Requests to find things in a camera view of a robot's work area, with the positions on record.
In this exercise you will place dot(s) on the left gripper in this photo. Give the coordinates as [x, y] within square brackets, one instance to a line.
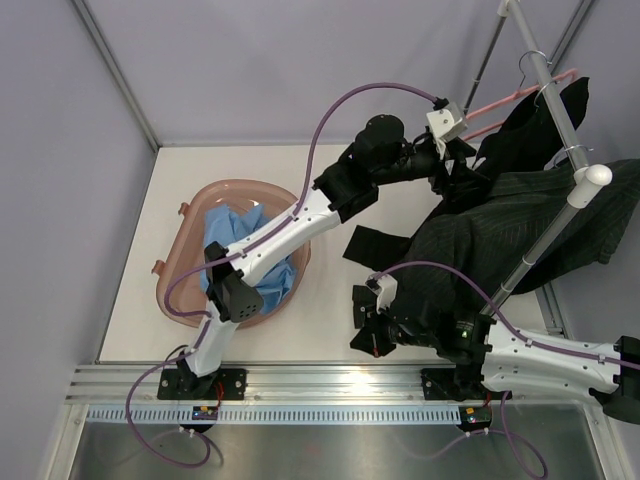
[454, 183]

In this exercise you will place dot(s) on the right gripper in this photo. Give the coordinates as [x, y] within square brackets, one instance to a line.
[371, 339]

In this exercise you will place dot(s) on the pink hanger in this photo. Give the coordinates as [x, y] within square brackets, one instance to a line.
[570, 74]

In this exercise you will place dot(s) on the black shirt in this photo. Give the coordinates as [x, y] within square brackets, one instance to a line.
[525, 142]

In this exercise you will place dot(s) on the light blue shirt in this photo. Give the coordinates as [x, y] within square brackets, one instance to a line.
[225, 226]

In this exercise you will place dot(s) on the hanger wire hook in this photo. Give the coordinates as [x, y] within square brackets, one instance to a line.
[542, 93]
[565, 154]

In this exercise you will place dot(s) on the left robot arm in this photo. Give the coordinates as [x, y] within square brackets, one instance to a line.
[379, 155]

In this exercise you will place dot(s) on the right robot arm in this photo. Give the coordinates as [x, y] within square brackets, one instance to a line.
[489, 358]

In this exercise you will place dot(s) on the dark striped shirt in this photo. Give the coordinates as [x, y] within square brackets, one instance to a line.
[486, 242]

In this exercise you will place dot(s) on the white clothes rack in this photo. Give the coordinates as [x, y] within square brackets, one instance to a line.
[589, 180]

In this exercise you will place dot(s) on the pink translucent plastic basin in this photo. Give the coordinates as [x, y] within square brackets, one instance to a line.
[187, 251]

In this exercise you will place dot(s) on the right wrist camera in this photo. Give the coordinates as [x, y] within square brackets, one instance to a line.
[384, 287]

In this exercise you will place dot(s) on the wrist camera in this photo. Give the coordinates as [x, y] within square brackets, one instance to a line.
[384, 287]
[445, 123]

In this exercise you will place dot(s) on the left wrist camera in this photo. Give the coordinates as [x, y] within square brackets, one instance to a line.
[445, 123]

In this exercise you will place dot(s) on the light blue cable duct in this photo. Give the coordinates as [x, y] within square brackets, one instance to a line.
[279, 415]

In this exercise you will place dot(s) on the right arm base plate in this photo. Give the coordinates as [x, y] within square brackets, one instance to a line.
[458, 383]

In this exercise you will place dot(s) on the aluminium mounting rail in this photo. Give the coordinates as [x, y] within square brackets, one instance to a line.
[284, 383]

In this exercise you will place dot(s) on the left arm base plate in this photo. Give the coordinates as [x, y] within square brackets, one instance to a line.
[226, 384]

